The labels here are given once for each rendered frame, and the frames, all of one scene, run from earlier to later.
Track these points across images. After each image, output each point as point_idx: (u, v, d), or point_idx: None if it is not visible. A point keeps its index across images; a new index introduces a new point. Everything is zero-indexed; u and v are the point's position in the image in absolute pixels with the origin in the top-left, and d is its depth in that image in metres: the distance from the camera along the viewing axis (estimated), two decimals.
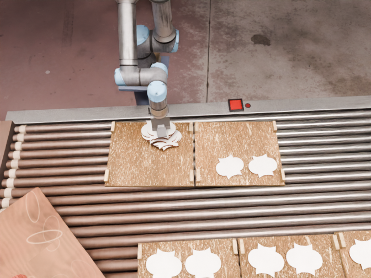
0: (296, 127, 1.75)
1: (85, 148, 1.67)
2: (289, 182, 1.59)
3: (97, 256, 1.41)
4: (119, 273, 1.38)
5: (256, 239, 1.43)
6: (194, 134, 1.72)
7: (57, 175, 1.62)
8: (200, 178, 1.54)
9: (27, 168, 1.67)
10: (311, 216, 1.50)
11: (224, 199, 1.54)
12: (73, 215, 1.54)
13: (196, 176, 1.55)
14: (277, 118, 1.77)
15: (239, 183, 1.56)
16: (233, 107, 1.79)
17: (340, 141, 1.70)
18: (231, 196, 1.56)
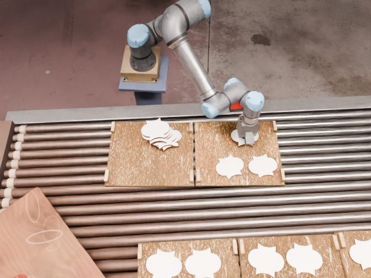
0: (296, 127, 1.75)
1: (85, 148, 1.67)
2: (289, 182, 1.59)
3: (97, 256, 1.41)
4: (119, 273, 1.38)
5: (256, 239, 1.43)
6: (194, 134, 1.72)
7: (57, 175, 1.62)
8: (200, 178, 1.54)
9: (27, 168, 1.67)
10: (311, 216, 1.50)
11: (224, 199, 1.54)
12: (73, 215, 1.54)
13: (196, 176, 1.55)
14: (277, 118, 1.77)
15: (239, 183, 1.56)
16: (233, 107, 1.79)
17: (340, 141, 1.70)
18: (231, 196, 1.56)
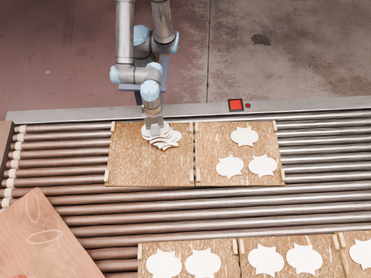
0: (296, 127, 1.75)
1: (85, 148, 1.67)
2: (289, 182, 1.59)
3: (97, 256, 1.41)
4: (119, 273, 1.38)
5: (256, 239, 1.43)
6: (194, 134, 1.72)
7: (57, 175, 1.62)
8: (200, 178, 1.54)
9: (27, 168, 1.67)
10: (311, 216, 1.50)
11: (224, 199, 1.54)
12: (73, 215, 1.54)
13: (196, 176, 1.55)
14: (277, 118, 1.77)
15: (239, 183, 1.56)
16: (233, 107, 1.79)
17: (340, 141, 1.70)
18: (231, 196, 1.56)
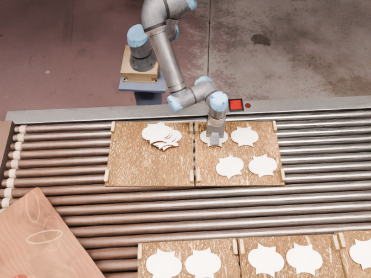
0: (296, 127, 1.75)
1: (85, 148, 1.67)
2: (289, 182, 1.59)
3: (97, 256, 1.41)
4: (119, 273, 1.38)
5: (256, 239, 1.43)
6: (194, 134, 1.72)
7: (57, 175, 1.62)
8: (200, 178, 1.54)
9: (27, 168, 1.67)
10: (311, 216, 1.50)
11: (224, 199, 1.54)
12: (73, 215, 1.54)
13: (196, 176, 1.55)
14: (277, 118, 1.77)
15: (239, 183, 1.56)
16: (233, 107, 1.79)
17: (340, 141, 1.70)
18: (231, 196, 1.56)
